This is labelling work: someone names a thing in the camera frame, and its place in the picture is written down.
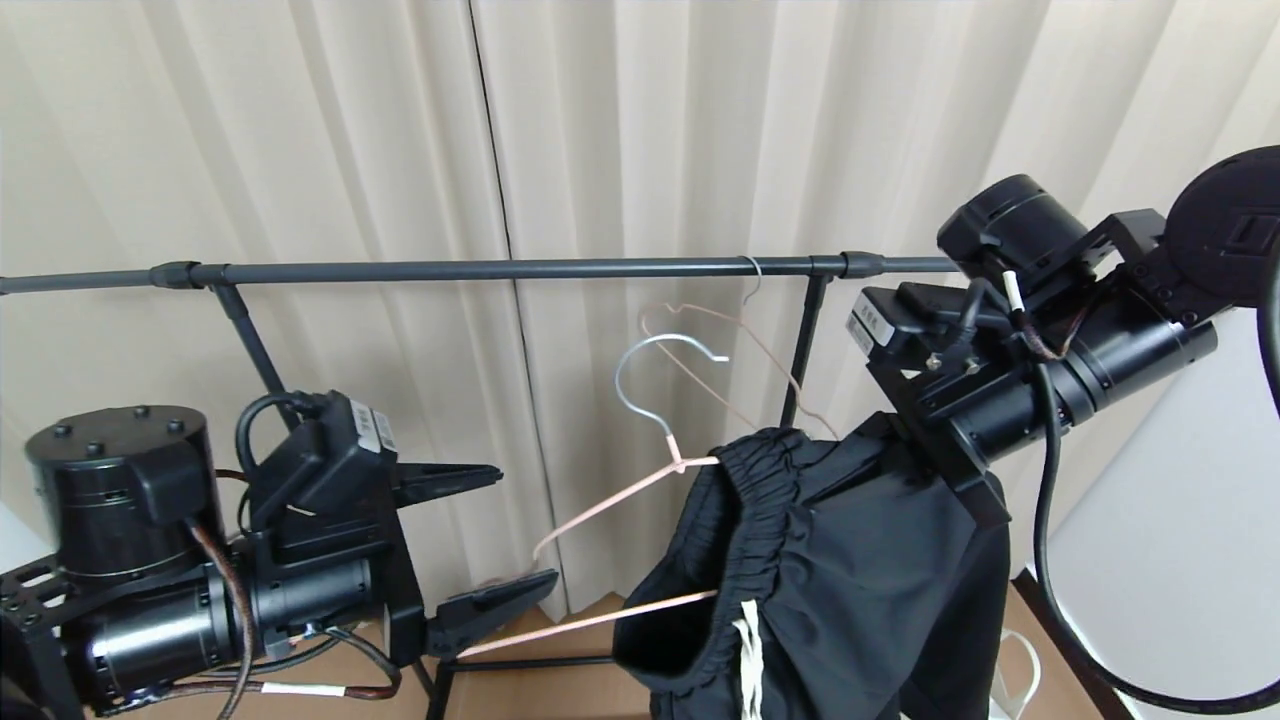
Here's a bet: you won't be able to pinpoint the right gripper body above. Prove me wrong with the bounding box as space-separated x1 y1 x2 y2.
868 290 1219 529

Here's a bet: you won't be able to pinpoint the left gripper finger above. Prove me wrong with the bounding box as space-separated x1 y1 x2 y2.
393 462 504 508
425 568 561 661

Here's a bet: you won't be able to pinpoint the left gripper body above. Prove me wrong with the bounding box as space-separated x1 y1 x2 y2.
60 478 429 703

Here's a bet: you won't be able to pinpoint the pink clothes hanger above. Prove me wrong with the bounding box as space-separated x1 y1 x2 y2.
455 333 731 661
640 255 843 441

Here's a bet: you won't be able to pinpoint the black drawstring shorts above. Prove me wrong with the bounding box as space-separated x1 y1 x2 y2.
612 410 1013 720

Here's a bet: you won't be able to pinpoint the black clothes rack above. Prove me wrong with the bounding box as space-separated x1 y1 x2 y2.
0 253 961 720

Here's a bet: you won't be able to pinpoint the white laundry basket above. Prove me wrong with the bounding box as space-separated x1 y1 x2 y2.
990 628 1046 720

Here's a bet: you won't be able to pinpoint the white curtain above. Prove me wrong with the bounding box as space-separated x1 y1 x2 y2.
0 0 1280 621

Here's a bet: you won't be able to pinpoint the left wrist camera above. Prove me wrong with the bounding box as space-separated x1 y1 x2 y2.
240 390 401 536

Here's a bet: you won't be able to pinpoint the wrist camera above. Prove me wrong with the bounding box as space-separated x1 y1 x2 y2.
848 282 1006 363
240 390 401 536

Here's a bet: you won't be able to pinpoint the black cable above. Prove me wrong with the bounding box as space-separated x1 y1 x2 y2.
234 391 336 531
1030 360 1280 716

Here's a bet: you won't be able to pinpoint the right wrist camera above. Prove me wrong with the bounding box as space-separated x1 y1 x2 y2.
848 282 1006 363

